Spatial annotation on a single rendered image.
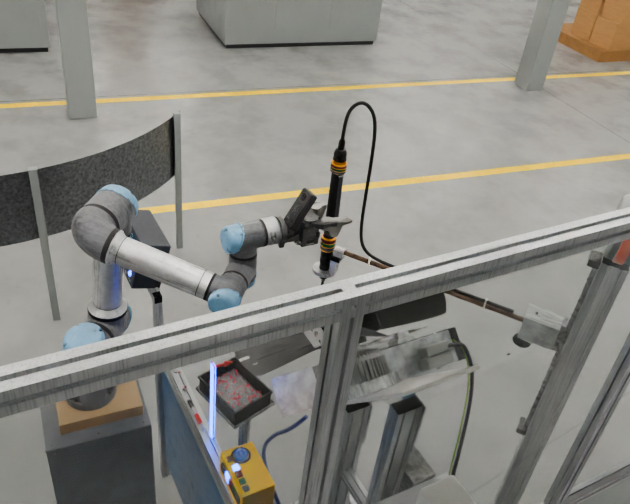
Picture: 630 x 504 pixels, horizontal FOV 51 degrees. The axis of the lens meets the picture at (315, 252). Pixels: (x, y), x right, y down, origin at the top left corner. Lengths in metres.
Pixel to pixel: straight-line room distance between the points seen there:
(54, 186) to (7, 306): 0.91
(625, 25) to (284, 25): 4.53
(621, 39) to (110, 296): 8.78
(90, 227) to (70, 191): 1.92
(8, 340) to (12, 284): 0.50
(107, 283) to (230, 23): 6.30
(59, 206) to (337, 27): 5.54
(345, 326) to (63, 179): 2.79
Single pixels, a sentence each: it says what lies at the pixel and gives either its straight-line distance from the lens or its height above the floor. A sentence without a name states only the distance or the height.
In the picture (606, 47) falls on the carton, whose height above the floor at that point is 0.18.
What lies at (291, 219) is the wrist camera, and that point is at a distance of 1.77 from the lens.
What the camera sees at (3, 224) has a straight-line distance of 3.64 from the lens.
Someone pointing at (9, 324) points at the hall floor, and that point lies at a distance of 4.07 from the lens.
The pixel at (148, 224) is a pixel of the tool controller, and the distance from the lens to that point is 2.51.
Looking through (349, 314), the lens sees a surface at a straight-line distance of 0.94.
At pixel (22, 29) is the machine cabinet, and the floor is 0.25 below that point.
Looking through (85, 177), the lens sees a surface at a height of 0.83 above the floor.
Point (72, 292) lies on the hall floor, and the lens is 4.21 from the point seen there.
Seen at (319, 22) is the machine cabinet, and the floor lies 0.30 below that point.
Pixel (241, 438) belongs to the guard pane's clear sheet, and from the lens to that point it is 1.05.
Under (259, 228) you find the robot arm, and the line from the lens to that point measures 1.73.
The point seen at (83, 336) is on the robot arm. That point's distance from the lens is 2.02.
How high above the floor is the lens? 2.62
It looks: 35 degrees down
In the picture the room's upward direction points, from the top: 7 degrees clockwise
